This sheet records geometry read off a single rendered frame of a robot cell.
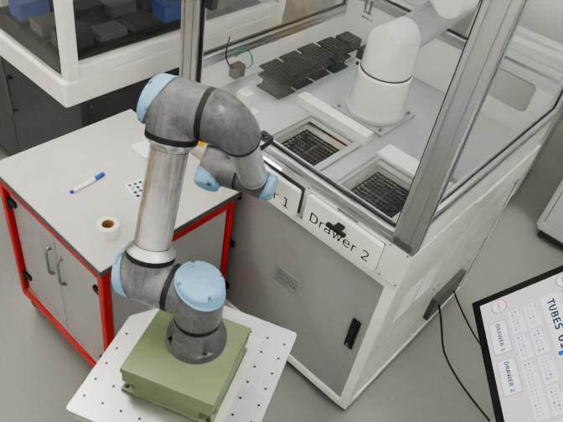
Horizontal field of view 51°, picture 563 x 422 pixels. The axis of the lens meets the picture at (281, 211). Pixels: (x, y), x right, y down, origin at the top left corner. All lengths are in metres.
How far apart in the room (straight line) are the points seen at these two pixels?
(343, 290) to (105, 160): 0.95
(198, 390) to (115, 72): 1.39
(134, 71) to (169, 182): 1.24
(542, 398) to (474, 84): 0.71
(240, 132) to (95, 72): 1.23
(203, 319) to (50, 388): 1.21
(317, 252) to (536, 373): 0.84
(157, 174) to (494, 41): 0.78
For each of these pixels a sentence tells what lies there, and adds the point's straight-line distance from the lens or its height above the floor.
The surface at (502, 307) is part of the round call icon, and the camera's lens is 1.63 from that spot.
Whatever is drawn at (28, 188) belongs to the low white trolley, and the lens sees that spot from 2.11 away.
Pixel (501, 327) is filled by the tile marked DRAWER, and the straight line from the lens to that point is 1.60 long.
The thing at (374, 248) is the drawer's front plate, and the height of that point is 0.91.
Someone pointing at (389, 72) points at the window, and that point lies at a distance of 1.57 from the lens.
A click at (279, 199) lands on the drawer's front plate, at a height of 0.85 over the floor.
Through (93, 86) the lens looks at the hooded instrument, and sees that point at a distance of 2.41.
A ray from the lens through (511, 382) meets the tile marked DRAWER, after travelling 1.52.
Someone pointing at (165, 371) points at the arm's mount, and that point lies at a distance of 1.50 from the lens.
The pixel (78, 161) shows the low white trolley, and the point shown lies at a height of 0.76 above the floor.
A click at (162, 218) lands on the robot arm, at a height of 1.20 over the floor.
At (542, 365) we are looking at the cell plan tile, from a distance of 1.50.
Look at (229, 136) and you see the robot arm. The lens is 1.23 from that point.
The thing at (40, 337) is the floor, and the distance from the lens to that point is 2.65.
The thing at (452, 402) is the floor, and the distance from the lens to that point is 2.69.
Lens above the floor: 2.13
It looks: 42 degrees down
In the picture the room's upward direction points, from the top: 11 degrees clockwise
